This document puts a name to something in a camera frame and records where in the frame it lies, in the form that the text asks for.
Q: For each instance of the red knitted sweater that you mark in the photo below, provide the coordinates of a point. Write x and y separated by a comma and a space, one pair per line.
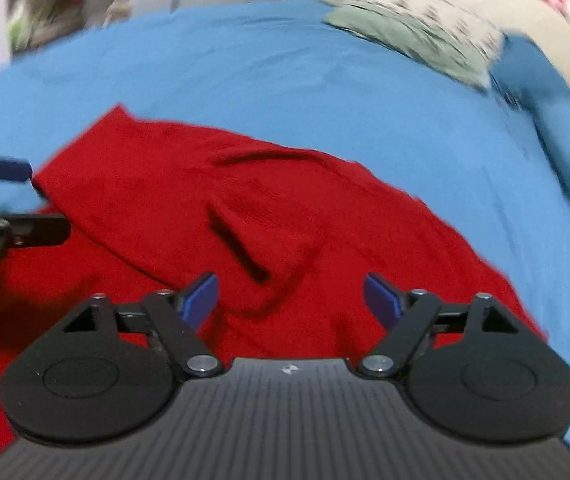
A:
275, 240

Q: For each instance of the cream floral blanket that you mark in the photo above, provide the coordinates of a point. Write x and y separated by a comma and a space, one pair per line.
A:
535, 15

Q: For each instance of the cluttered shelf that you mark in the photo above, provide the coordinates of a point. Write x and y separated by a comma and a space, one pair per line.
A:
60, 5

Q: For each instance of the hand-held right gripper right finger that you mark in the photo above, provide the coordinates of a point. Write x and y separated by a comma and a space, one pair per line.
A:
381, 298

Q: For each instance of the green patterned pillow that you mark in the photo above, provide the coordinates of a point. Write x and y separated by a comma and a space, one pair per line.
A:
415, 30

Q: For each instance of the blue bed sheet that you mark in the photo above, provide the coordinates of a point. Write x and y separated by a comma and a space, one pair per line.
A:
315, 90

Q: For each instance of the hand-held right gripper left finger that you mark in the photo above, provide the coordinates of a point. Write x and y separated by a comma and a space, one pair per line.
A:
201, 297

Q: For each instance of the blue pillow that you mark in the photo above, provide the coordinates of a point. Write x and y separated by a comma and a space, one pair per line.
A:
550, 125

